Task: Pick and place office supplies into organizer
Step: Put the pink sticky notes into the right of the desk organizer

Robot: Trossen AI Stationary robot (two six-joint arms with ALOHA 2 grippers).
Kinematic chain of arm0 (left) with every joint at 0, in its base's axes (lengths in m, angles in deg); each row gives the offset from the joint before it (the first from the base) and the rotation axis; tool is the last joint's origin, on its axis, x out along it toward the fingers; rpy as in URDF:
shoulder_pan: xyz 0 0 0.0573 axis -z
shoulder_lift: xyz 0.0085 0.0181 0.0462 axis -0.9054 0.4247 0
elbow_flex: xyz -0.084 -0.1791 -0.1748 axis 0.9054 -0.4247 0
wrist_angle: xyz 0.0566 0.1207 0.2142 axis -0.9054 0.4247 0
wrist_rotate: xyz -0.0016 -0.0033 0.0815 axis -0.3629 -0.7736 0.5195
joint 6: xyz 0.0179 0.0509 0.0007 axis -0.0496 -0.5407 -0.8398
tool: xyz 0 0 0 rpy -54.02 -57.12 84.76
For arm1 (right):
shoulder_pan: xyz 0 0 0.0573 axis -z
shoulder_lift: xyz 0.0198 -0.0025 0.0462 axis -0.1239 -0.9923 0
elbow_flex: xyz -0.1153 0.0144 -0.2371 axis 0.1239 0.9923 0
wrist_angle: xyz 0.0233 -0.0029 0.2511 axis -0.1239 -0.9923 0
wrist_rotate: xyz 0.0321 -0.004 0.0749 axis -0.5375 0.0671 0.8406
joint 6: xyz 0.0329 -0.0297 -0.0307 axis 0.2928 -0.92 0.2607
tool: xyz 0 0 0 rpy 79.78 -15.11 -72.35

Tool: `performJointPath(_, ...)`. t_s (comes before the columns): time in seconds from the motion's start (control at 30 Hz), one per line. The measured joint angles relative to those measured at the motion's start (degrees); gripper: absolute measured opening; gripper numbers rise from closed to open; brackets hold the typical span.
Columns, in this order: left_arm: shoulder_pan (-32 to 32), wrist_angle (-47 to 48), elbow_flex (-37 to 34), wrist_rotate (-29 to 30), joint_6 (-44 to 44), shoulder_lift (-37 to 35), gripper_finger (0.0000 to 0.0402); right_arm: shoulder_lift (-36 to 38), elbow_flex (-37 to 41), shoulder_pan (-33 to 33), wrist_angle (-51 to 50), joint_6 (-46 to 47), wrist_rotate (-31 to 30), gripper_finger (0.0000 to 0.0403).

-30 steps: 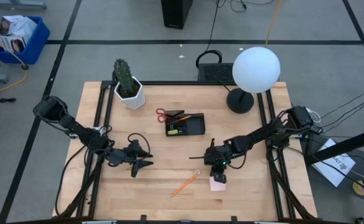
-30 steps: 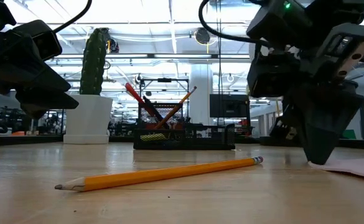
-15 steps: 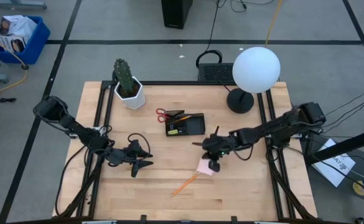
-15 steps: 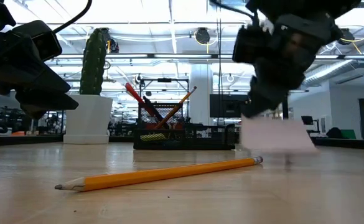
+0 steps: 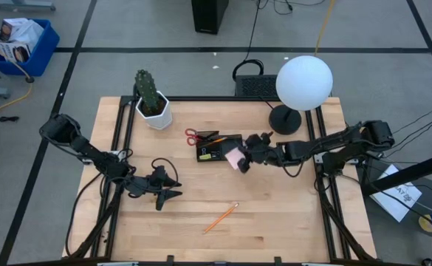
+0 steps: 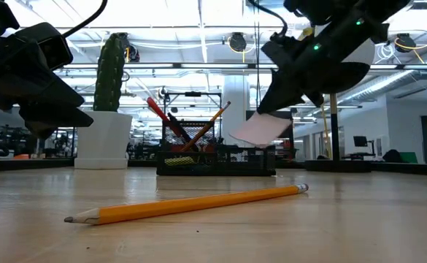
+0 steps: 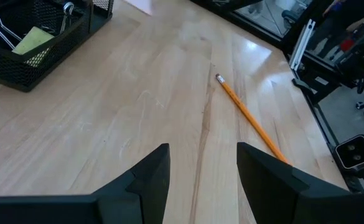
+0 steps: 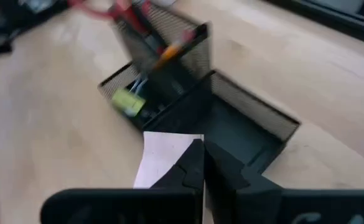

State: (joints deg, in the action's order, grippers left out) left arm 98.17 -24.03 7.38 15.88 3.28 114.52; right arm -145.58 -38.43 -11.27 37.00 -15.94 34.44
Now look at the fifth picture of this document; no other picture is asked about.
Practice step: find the black metal beam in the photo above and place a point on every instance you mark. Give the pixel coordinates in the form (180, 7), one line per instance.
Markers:
(415, 171)

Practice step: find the black binder clip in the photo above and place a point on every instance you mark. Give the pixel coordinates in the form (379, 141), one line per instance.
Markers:
(202, 151)

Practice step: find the black vented box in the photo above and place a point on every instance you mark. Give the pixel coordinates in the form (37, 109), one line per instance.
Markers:
(256, 85)

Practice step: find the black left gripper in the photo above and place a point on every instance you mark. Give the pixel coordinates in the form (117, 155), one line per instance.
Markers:
(145, 186)

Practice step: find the black computer tower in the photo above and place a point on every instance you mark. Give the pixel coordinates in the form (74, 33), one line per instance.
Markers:
(210, 16)

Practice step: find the green cactus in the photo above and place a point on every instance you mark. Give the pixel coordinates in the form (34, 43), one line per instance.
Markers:
(147, 88)

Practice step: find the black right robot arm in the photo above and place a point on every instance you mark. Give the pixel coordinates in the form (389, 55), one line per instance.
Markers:
(334, 146)

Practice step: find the white paper sheet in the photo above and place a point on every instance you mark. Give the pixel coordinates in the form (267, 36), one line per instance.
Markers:
(396, 199)

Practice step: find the white globe lamp black base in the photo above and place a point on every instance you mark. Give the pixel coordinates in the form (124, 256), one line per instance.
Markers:
(304, 83)

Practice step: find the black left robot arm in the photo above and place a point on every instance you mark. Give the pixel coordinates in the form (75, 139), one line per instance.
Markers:
(90, 153)

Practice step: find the blue plastic bin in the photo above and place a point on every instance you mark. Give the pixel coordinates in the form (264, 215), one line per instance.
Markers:
(42, 55)

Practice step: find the white printed carton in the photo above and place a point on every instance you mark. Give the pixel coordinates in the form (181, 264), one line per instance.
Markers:
(12, 51)
(10, 29)

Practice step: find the black mesh desk organizer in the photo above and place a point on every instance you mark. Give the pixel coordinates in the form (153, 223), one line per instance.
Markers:
(219, 151)

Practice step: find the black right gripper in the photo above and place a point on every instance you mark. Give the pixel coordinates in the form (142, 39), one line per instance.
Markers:
(267, 155)

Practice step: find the yellow pencil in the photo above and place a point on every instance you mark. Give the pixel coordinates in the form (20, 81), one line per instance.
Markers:
(221, 218)
(217, 141)

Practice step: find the white plant pot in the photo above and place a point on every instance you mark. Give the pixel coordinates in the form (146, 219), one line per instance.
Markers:
(160, 120)

